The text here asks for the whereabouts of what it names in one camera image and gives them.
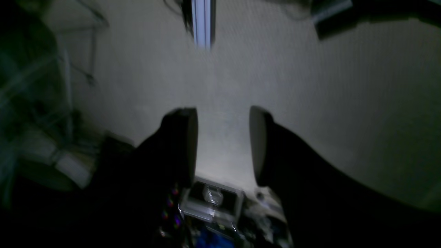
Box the clear plastic box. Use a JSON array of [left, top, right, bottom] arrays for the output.
[[179, 176, 245, 225]]

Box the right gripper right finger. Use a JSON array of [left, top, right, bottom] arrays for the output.
[[249, 106, 440, 248]]

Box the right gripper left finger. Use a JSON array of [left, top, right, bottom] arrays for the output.
[[1, 108, 198, 248]]

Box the aluminium frame bar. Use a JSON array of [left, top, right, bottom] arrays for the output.
[[181, 0, 216, 50]]

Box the metal wire shelf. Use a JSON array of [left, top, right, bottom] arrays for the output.
[[1, 0, 109, 198]]

